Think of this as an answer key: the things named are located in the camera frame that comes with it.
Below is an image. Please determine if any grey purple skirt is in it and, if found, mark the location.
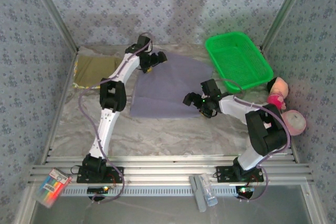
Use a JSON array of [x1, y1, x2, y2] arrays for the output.
[[128, 50, 213, 119]]

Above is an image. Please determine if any olive skirt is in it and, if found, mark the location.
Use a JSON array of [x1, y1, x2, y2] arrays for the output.
[[73, 55, 122, 88]]

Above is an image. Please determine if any green yellow leaf print skirt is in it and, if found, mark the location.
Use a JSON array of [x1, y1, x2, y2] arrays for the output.
[[72, 61, 91, 89]]

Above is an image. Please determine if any green plastic basket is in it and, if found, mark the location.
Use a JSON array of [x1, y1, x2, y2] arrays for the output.
[[204, 31, 274, 91]]

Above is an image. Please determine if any doll in pink striped shirt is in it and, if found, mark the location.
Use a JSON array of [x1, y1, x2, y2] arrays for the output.
[[266, 77, 289, 111]]

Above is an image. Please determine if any white plush in pink outfit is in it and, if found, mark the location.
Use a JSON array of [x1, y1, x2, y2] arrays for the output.
[[280, 110, 307, 137]]

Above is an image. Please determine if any circuit board with lights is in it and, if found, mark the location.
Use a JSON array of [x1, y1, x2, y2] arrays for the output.
[[235, 185, 256, 194], [87, 186, 109, 194]]

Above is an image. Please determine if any grey plastic clamp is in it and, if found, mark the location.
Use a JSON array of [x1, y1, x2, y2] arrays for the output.
[[188, 174, 207, 213]]

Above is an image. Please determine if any rainbow marker pack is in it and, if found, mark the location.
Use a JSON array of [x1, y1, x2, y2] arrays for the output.
[[33, 167, 72, 209]]

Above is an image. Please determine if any aluminium rail frame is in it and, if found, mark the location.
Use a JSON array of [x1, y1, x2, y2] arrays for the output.
[[28, 154, 315, 186]]

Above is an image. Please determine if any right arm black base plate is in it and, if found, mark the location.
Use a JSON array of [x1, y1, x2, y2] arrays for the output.
[[215, 165, 265, 184]]

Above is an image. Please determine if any grey slotted cable duct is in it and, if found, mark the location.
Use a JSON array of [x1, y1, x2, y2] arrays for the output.
[[60, 185, 254, 198]]

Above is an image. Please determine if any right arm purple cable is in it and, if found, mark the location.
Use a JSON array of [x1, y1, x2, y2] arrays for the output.
[[215, 78, 292, 203]]

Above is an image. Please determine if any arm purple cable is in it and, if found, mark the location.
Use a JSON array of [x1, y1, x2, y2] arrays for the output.
[[215, 78, 292, 203], [78, 33, 154, 205]]

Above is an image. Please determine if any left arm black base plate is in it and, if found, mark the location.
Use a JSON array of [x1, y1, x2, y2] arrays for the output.
[[76, 166, 124, 184]]

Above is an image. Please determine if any aluminium corner post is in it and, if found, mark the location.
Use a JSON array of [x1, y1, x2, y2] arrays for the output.
[[259, 0, 313, 51], [26, 0, 80, 53]]

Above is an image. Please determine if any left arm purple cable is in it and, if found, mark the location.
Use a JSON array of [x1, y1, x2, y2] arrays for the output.
[[78, 33, 154, 205]]

